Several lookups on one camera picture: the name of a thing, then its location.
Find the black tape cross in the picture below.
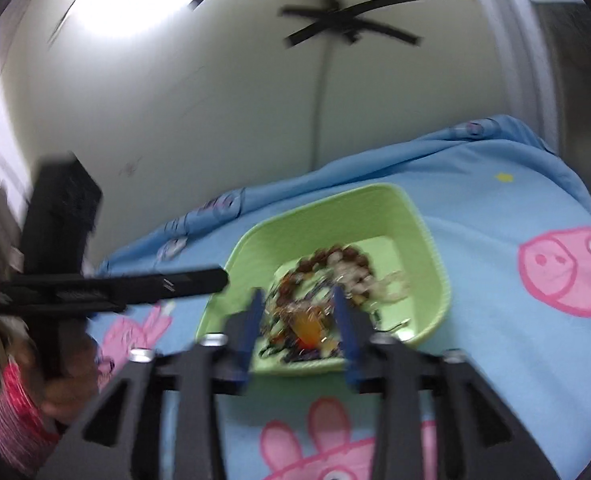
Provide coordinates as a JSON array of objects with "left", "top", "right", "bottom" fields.
[{"left": 278, "top": 0, "right": 426, "bottom": 50}]

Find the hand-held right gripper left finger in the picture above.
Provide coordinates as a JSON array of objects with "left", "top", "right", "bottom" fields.
[{"left": 36, "top": 287, "right": 267, "bottom": 480}]

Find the dark bead chain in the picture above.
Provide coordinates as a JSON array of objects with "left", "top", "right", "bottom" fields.
[{"left": 258, "top": 327, "right": 346, "bottom": 365}]

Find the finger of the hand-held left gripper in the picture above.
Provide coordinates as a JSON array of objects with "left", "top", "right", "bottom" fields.
[{"left": 88, "top": 267, "right": 230, "bottom": 307}]

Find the blue cartoon pig bedsheet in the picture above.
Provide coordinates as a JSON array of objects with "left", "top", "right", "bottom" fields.
[{"left": 83, "top": 115, "right": 591, "bottom": 480}]

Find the orange amber pendant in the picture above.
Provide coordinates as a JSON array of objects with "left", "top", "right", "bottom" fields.
[{"left": 295, "top": 312, "right": 329, "bottom": 351}]

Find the person's left hand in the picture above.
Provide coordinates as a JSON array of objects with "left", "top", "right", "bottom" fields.
[{"left": 38, "top": 332, "right": 105, "bottom": 423}]

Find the pale bead bracelet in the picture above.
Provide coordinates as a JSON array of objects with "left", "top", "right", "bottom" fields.
[{"left": 355, "top": 267, "right": 416, "bottom": 311}]

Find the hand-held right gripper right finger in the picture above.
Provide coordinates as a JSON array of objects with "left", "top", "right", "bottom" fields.
[{"left": 332, "top": 287, "right": 561, "bottom": 480}]

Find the grey wall cable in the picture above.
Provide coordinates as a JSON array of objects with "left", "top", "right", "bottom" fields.
[{"left": 313, "top": 42, "right": 337, "bottom": 173}]

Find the brown bead bracelet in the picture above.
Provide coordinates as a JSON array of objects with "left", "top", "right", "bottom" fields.
[{"left": 270, "top": 242, "right": 376, "bottom": 311}]

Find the green plastic tray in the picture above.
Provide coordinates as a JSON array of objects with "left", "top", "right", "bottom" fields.
[{"left": 196, "top": 183, "right": 451, "bottom": 379}]

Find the grey window frame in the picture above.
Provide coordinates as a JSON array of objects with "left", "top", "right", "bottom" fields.
[{"left": 475, "top": 0, "right": 581, "bottom": 161}]

